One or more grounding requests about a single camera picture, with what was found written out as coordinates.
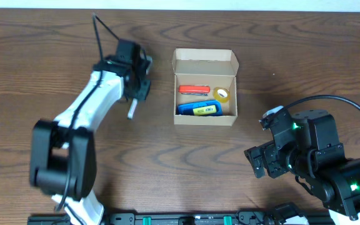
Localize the black whiteboard marker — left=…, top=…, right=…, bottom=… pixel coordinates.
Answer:
left=127, top=98, right=138, bottom=120

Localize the blue plastic tape dispenser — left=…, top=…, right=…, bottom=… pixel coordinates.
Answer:
left=177, top=100, right=223, bottom=116

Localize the yellow clear tape roll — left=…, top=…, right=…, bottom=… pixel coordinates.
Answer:
left=213, top=87, right=230, bottom=103

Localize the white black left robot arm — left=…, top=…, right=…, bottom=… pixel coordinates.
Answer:
left=29, top=39, right=153, bottom=224

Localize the red stapler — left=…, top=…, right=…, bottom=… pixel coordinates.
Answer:
left=178, top=85, right=211, bottom=96

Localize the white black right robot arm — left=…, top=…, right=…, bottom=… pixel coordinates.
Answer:
left=244, top=106, right=360, bottom=221

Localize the yellow highlighter pen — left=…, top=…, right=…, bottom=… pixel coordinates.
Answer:
left=192, top=105, right=217, bottom=116

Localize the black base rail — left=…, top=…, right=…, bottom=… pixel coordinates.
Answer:
left=26, top=202, right=334, bottom=225

